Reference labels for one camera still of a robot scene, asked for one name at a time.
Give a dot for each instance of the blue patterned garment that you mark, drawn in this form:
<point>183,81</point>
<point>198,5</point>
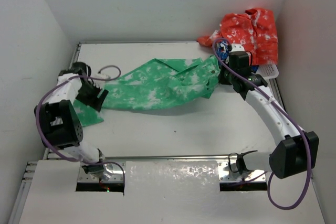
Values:
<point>223,48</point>

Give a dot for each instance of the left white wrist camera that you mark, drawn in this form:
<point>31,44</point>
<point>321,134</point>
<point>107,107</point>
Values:
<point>102,78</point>

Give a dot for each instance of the white plastic basket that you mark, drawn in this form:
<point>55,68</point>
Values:
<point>268,72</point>

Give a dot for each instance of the white front cover panel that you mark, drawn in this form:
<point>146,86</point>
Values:
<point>155,192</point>

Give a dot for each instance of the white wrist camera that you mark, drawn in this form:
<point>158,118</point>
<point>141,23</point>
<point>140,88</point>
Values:
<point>237,47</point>
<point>102,78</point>

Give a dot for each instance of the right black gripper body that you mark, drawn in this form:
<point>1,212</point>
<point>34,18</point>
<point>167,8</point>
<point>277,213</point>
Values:
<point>226,76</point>

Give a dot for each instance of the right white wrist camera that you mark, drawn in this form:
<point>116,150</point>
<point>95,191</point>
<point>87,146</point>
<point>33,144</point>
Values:
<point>237,47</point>

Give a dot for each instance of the green tie-dye trousers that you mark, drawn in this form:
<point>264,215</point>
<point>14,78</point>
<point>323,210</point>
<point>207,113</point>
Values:
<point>162,84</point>

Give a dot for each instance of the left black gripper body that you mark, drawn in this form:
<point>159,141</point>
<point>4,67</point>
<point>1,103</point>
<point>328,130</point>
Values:
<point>88,93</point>

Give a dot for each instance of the orange tie-dye shirt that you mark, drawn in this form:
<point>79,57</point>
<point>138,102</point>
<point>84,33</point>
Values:
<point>255,30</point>

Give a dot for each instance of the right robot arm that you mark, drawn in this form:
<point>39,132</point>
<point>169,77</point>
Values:
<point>294,147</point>

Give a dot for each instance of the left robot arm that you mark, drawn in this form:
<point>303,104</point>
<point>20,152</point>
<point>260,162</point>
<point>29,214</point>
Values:
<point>58,123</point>

